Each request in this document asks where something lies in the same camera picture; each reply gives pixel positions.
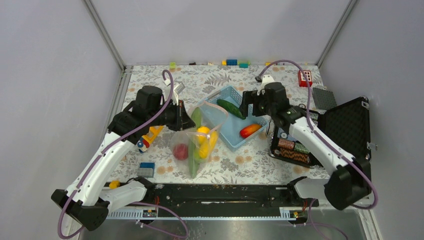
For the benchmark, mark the green patterned roll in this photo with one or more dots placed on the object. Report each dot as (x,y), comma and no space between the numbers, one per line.
(298,147)

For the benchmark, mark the green apple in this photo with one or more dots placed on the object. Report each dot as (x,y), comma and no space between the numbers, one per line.
(196,155)

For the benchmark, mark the yellow toy truck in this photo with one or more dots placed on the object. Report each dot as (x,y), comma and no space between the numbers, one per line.
(146,140)

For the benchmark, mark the small yellow toy piece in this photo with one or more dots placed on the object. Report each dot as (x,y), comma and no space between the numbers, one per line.
(114,184)

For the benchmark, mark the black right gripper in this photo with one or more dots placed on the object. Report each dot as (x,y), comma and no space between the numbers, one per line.
(251,97)

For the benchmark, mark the dark green cucumber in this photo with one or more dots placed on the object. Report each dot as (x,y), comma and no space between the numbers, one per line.
(230,108)

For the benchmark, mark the grey building baseplate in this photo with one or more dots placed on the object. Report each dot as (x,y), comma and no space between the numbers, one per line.
(323,99)

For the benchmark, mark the blue block at wall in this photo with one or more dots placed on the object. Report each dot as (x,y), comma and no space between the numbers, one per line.
(231,62)

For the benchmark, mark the teal block at wall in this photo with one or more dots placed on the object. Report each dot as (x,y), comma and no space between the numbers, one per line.
(243,65)

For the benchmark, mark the grey building block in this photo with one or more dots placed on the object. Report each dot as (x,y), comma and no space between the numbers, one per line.
(145,172)

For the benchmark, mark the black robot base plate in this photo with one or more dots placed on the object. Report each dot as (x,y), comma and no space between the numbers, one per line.
(227,200)

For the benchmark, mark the light blue plastic basket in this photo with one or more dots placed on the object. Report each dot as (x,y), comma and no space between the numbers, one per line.
(230,130)

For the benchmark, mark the brown patterned roll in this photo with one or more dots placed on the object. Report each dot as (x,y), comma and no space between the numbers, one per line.
(287,150)

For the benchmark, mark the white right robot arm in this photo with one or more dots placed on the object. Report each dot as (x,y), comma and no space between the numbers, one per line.
(349,182)

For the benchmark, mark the clear pink zip top bag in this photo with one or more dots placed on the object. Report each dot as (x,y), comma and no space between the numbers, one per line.
(213,117)

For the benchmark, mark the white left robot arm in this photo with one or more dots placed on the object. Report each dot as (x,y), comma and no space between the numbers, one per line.
(85,200)

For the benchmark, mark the yellow corn cob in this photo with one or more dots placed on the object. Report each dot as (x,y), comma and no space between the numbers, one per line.
(207,144)

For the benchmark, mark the black open carrying case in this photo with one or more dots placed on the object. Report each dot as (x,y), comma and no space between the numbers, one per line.
(347,125)

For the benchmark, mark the red orange mango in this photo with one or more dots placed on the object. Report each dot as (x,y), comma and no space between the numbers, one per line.
(249,130)

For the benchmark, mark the blue building block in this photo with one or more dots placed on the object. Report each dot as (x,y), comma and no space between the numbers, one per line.
(147,165)

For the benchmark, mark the red apple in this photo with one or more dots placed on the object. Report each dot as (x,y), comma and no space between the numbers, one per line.
(180,151)

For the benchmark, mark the yellow lemon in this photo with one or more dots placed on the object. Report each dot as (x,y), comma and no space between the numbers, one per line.
(203,130)

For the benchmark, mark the red window block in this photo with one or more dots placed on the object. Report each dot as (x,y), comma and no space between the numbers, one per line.
(305,79)

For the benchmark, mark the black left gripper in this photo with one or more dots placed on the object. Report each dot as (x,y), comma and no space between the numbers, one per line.
(183,120)

